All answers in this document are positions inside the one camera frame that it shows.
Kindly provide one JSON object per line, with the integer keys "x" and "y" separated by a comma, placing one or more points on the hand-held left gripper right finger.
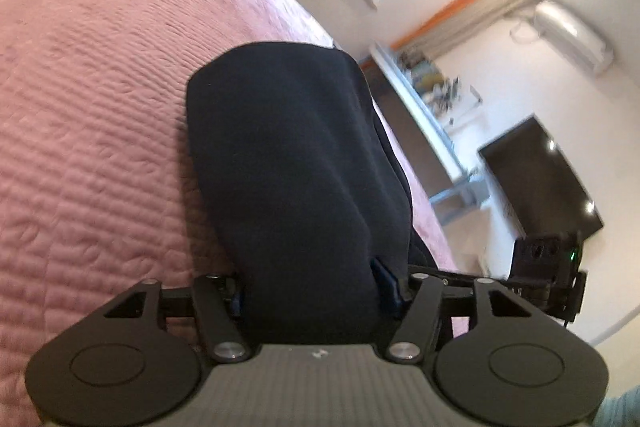
{"x": 387, "y": 284}

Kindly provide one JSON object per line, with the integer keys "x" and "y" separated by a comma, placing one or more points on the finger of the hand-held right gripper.
{"x": 457, "y": 279}

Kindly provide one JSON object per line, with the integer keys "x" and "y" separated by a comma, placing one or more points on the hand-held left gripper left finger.
{"x": 236, "y": 299}

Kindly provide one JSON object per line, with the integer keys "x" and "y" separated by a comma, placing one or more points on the black pants with white stripes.
{"x": 295, "y": 187}

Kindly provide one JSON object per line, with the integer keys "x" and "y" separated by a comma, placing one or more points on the black flat television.
{"x": 542, "y": 177}

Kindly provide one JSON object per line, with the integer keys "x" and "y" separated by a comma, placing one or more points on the white desk with clutter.
{"x": 430, "y": 127}

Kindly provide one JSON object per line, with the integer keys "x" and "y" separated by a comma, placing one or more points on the person's teal clothing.
{"x": 620, "y": 409}

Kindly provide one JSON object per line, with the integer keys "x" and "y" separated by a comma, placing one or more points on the row of books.
{"x": 422, "y": 69}

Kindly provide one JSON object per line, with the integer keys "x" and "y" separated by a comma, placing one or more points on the white air conditioner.
{"x": 572, "y": 34}

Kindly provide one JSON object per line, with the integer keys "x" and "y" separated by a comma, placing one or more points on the pink quilted bedspread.
{"x": 100, "y": 107}

